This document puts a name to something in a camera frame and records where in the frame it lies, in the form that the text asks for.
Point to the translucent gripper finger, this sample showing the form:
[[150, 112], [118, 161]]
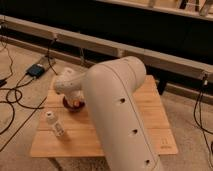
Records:
[[81, 103], [71, 103]]

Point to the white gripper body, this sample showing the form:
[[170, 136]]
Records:
[[75, 95]]

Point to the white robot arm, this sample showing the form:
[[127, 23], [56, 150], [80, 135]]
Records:
[[107, 90]]

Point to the purple ceramic bowl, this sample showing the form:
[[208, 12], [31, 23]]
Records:
[[71, 109]]

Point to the white plastic bottle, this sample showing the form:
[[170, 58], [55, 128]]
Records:
[[55, 124]]

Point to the wooden table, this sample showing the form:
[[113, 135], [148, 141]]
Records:
[[80, 138]]

